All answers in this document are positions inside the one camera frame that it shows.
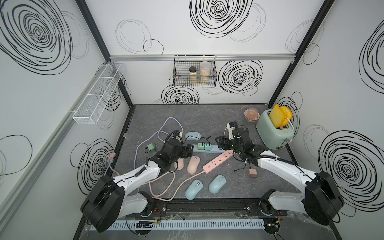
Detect pink power strip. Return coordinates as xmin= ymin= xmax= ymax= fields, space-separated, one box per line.
xmin=203 ymin=150 xmax=234 ymax=173

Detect pink power cable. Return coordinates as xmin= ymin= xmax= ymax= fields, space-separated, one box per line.
xmin=107 ymin=152 xmax=206 ymax=202

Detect grey cable duct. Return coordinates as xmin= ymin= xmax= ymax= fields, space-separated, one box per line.
xmin=107 ymin=219 xmax=265 ymax=231

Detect light green charger cube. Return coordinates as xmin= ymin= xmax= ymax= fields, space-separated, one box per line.
xmin=198 ymin=143 xmax=205 ymax=151

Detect pink mouse upright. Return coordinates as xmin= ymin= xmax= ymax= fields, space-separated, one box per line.
xmin=175 ymin=159 xmax=184 ymax=171

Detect white lid tall jar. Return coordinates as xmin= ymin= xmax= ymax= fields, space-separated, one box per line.
xmin=199 ymin=61 xmax=211 ymax=87

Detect pink glass bowl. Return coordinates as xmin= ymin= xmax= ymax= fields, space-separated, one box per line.
xmin=244 ymin=107 xmax=260 ymax=122

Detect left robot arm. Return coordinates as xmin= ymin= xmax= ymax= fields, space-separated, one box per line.
xmin=81 ymin=130 xmax=194 ymax=233

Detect pink charger plug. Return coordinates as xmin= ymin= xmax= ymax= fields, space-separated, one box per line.
xmin=249 ymin=169 xmax=258 ymax=179

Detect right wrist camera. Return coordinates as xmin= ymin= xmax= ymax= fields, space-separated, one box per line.
xmin=226 ymin=122 xmax=237 ymax=140

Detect blue power strip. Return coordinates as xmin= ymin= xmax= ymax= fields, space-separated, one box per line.
xmin=193 ymin=143 xmax=225 ymax=154

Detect blue mouse behind strip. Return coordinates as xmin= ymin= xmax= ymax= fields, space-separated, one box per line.
xmin=185 ymin=132 xmax=202 ymax=141

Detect white wire shelf basket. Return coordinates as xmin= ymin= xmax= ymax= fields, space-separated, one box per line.
xmin=73 ymin=63 xmax=124 ymax=125

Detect pink mouse sideways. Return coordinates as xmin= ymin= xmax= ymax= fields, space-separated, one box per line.
xmin=187 ymin=156 xmax=201 ymax=174

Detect black wire basket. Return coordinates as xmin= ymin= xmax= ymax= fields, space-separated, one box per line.
xmin=172 ymin=55 xmax=218 ymax=88

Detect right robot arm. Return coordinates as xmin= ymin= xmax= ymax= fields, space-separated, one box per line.
xmin=215 ymin=122 xmax=345 ymax=226

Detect brown lid spice jar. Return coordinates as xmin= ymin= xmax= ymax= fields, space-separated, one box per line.
xmin=189 ymin=66 xmax=197 ymax=86

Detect green charger plug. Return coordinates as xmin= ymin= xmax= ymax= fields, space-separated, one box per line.
xmin=147 ymin=143 xmax=157 ymax=151

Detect mint green toaster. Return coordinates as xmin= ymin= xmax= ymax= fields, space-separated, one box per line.
xmin=256 ymin=110 xmax=295 ymax=150

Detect light blue mouse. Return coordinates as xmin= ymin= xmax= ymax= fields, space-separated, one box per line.
xmin=185 ymin=180 xmax=203 ymax=201
xmin=209 ymin=175 xmax=227 ymax=194

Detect light blue power cable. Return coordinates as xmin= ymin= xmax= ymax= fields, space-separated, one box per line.
xmin=132 ymin=116 xmax=184 ymax=170

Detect yellow toast slice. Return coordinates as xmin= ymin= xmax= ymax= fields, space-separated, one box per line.
xmin=269 ymin=105 xmax=293 ymax=128

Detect teal charger cube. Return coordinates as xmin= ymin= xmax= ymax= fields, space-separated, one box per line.
xmin=204 ymin=144 xmax=212 ymax=151

